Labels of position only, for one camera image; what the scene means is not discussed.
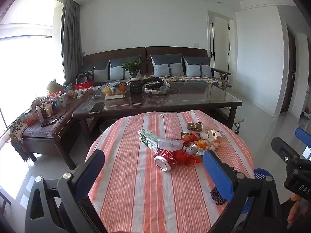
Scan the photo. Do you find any green milk carton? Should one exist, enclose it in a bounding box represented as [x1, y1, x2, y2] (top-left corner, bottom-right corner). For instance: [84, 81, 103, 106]
[138, 128, 159, 153]

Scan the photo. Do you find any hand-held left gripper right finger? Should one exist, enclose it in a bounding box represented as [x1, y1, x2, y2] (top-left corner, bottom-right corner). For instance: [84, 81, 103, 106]
[203, 150, 282, 233]

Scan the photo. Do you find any dark wooden sofa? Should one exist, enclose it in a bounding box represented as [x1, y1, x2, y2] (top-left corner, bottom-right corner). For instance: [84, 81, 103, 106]
[81, 46, 232, 93]

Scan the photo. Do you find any black ribbed jar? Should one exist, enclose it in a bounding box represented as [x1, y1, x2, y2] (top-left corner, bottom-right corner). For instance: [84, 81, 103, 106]
[129, 80, 142, 94]

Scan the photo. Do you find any orange striped tablecloth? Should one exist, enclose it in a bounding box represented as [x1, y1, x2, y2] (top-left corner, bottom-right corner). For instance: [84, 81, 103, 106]
[88, 110, 254, 233]

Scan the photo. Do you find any cluster of cosmetic bottles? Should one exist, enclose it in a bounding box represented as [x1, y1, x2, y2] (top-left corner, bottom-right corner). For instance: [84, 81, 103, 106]
[24, 90, 73, 124]

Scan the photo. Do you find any person's right hand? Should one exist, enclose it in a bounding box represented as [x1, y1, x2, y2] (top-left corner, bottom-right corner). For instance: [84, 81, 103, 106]
[288, 194, 311, 225]

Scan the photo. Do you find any black handbag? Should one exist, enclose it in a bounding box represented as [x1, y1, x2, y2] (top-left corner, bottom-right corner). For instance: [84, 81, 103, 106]
[76, 71, 94, 85]

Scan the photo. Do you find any dark wooden side bench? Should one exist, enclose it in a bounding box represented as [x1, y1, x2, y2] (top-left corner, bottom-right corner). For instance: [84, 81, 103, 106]
[10, 87, 83, 170]

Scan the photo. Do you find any gold foil wrapper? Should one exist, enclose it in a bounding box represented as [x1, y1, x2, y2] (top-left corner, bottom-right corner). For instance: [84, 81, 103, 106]
[187, 122, 203, 132]

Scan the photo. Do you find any dark beaded mat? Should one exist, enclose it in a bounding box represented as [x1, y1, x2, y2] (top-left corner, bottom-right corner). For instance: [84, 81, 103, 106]
[210, 186, 227, 205]

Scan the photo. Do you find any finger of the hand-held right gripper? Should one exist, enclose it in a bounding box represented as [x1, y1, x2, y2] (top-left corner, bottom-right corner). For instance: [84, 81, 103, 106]
[271, 137, 300, 165]
[295, 127, 311, 148]

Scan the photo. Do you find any dark glass-topped coffee table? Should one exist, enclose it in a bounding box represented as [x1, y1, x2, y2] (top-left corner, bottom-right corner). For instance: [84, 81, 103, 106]
[72, 81, 243, 170]

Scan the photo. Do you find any grey curtain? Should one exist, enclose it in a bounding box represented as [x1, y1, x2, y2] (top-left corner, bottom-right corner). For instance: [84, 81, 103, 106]
[62, 0, 84, 83]

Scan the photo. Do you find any cream rolling stool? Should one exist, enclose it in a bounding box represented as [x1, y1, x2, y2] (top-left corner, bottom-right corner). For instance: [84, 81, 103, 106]
[232, 118, 245, 134]

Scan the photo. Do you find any black waste bin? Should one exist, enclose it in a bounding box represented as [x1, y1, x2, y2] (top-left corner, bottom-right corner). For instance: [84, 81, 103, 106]
[99, 120, 114, 139]

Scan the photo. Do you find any crushed red can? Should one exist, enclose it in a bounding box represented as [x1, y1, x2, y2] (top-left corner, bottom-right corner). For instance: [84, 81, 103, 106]
[154, 150, 176, 172]

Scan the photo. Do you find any large balcony window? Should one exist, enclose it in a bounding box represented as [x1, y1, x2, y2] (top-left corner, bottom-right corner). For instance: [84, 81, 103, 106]
[0, 0, 65, 151]

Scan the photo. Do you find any black smartphone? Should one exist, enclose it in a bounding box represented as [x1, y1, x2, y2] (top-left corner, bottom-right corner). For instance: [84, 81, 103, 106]
[89, 102, 105, 114]

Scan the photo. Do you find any red snack wrapper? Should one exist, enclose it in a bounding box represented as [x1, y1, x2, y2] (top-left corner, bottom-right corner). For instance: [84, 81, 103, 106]
[181, 131, 202, 144]

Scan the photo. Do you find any dark brown door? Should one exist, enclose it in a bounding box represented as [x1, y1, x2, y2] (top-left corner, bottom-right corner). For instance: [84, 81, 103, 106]
[280, 24, 298, 114]

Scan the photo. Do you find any blue plastic basket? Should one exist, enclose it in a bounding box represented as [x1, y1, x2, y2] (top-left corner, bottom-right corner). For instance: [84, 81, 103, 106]
[239, 168, 277, 224]

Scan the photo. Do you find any white door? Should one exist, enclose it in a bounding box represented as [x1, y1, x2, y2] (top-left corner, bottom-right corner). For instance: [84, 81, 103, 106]
[206, 10, 235, 66]

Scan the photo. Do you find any floral sofa cover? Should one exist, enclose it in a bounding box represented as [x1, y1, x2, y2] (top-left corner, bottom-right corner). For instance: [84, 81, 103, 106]
[143, 74, 227, 90]

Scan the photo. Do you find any patterned throw blanket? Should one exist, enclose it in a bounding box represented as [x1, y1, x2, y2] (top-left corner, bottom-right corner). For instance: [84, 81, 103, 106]
[10, 112, 37, 162]

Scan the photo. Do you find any glass tray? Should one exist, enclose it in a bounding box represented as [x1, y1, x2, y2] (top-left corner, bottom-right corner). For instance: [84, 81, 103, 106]
[142, 77, 170, 95]

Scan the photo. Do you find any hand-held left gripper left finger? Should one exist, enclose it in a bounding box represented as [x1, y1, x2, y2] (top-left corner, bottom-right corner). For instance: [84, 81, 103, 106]
[25, 150, 107, 233]

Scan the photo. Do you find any white book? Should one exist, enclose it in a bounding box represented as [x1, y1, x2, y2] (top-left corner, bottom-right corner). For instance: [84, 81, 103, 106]
[104, 93, 127, 100]

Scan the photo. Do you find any red gift box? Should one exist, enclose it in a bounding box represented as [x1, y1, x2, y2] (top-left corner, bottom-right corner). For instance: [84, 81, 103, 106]
[74, 82, 94, 90]

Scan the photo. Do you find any blue grey pillow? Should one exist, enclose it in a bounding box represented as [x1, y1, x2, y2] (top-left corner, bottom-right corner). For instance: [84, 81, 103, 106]
[150, 53, 184, 77]
[92, 59, 110, 82]
[183, 56, 213, 78]
[108, 55, 141, 80]

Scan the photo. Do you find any white printed wrapper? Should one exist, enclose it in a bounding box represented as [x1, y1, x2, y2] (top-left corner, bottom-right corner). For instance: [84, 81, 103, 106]
[183, 144, 206, 156]

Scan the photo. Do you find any green potted plant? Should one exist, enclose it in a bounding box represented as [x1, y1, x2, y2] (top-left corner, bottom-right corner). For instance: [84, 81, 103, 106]
[121, 60, 142, 81]

